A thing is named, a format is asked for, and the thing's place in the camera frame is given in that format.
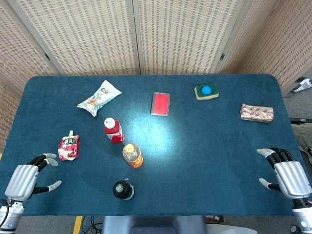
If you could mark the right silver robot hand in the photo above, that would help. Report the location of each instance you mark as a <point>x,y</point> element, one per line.
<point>292,178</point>

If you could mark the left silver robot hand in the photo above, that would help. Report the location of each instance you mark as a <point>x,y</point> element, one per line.
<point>23,180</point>

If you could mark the orange drink bottle yellow cap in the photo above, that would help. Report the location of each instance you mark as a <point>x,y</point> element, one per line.
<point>132,156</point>

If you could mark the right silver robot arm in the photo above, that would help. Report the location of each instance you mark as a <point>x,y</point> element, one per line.
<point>303,214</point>

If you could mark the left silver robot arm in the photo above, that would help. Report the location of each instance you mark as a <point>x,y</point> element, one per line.
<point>11,215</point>

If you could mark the beige fabric seat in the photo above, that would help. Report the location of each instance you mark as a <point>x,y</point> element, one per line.
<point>303,136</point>

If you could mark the red spout pouch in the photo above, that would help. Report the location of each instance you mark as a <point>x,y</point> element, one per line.
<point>68,148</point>

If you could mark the black metal bar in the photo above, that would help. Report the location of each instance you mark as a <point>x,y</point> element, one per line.
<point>301,119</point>

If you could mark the woven folding screen panel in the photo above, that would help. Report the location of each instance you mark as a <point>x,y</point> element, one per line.
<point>251,36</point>
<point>7,114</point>
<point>185,36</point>
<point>85,36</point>
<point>19,48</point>
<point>292,36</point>

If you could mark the gold foil wrapped package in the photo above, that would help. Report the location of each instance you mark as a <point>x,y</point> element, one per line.
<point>257,113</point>

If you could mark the white floor device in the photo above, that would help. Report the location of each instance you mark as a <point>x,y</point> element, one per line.
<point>304,84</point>

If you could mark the blue table cloth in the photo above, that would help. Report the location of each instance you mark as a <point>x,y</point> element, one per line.
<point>195,158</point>

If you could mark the dark bottle black cap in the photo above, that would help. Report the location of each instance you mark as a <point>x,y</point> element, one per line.
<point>123,190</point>

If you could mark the red bottle white cap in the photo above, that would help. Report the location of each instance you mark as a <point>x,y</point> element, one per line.
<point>114,131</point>

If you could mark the white snack bag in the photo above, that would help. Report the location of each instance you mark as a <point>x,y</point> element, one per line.
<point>100,97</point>

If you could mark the yellow green sponge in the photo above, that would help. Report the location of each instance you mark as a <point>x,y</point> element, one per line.
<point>215,93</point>

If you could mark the blue ball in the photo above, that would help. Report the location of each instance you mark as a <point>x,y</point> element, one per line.
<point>206,90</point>

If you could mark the black screen hinge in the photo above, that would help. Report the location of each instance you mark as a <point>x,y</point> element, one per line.
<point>222,56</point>
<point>46,56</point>

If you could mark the grey robot torso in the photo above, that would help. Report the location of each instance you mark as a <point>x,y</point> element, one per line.
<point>153,225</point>

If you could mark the red card case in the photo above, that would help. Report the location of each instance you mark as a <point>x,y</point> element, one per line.
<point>160,104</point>

